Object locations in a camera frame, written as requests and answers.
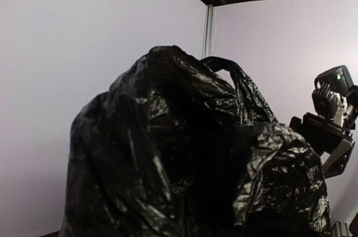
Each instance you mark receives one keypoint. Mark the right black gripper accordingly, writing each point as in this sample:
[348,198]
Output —
[326,138]

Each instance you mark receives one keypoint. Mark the black plastic trash bag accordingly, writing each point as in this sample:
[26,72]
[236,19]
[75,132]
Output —
[185,147]

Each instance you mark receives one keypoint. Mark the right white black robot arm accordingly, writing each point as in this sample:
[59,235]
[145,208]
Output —
[341,82]

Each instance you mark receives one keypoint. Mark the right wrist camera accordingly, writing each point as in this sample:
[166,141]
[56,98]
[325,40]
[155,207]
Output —
[331,106]

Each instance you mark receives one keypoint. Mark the right aluminium frame post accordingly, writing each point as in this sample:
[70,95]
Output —
[208,39]

